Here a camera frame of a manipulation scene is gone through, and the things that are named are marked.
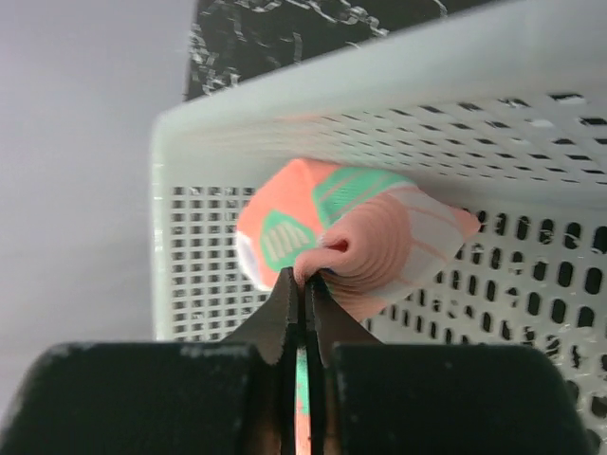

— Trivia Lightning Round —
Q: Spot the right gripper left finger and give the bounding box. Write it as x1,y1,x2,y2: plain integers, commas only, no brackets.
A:
1,268,297,454

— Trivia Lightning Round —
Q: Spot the black marbled mat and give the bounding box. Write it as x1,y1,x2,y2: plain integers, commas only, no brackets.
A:
184,0,480,100

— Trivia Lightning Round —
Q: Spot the white plastic basket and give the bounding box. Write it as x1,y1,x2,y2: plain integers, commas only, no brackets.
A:
152,1,606,453

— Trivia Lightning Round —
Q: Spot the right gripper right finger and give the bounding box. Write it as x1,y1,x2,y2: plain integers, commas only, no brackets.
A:
303,277,595,454

